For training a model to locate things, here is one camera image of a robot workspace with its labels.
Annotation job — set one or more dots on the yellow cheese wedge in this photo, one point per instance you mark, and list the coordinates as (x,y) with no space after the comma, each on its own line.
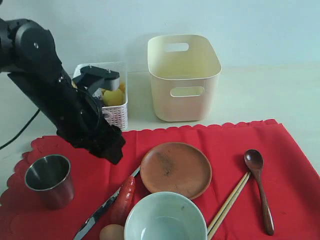
(122,87)

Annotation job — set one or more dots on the steel table knife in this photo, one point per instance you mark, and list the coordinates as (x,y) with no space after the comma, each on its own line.
(100,212)

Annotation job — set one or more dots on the stainless steel cup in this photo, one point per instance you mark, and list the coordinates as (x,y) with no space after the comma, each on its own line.
(50,177)

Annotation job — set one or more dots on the cream plastic bin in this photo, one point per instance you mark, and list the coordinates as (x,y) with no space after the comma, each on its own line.
(184,72)

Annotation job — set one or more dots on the dark wooden spoon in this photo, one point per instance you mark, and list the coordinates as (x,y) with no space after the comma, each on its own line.
(255,162)

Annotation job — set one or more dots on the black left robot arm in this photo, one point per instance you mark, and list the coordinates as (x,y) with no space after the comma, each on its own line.
(28,56)

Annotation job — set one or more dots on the right bamboo chopstick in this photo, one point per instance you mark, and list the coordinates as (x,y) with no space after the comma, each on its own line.
(229,207)

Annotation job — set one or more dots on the red sausage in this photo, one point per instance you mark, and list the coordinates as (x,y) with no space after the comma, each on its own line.
(122,205)

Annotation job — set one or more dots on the brown egg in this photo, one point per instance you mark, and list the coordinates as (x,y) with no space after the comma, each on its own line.
(112,232)

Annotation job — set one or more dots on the brown wooden plate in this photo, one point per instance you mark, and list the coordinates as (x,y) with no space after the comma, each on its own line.
(176,167)

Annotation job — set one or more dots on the yellow lemon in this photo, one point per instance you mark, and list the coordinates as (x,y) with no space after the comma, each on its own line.
(113,98)

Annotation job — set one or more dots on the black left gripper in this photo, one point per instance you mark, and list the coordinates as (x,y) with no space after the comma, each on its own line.
(81,121)

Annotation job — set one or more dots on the white perforated plastic basket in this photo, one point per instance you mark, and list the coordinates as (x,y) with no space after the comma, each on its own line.
(115,115)

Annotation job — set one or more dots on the pale green ceramic bowl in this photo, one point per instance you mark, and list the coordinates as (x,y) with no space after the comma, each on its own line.
(165,216)

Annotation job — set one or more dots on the red scalloped table cloth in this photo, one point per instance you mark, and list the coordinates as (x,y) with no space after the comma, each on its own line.
(290,182)

